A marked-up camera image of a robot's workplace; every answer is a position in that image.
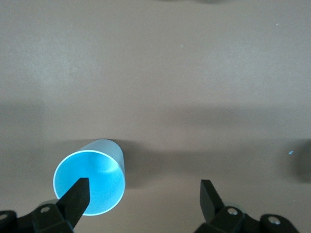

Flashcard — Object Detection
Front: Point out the brown table cover mat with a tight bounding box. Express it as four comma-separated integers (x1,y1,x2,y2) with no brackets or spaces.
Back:
0,0,311,233

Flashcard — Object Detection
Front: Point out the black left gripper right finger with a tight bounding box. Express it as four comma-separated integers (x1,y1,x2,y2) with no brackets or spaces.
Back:
195,179,299,233

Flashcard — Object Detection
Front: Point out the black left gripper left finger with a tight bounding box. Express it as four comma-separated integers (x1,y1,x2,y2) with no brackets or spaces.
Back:
0,177,91,233

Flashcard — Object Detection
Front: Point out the blue plastic cup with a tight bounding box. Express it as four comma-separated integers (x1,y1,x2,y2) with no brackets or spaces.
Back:
52,138,126,216

